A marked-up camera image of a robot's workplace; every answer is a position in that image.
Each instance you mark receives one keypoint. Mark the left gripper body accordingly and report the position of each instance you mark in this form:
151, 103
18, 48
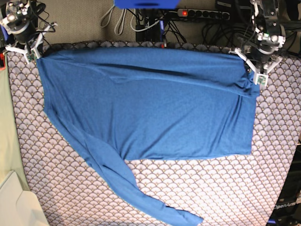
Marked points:
260, 61

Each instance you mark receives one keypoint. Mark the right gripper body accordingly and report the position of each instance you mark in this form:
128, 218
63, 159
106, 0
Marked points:
27, 41

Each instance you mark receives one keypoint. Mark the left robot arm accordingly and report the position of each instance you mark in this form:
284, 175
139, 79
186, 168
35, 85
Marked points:
264, 22

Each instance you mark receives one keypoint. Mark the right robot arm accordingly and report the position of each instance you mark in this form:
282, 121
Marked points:
22, 29

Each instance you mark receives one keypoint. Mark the black power strip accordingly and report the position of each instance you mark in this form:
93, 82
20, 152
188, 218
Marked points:
203, 14

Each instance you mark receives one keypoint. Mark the fan-patterned tablecloth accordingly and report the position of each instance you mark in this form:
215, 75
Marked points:
239, 190

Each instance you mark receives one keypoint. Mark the black OpenArm case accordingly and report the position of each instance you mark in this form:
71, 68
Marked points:
287, 211

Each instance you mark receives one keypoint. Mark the white plastic bin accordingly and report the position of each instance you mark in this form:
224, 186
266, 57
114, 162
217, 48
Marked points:
17, 206

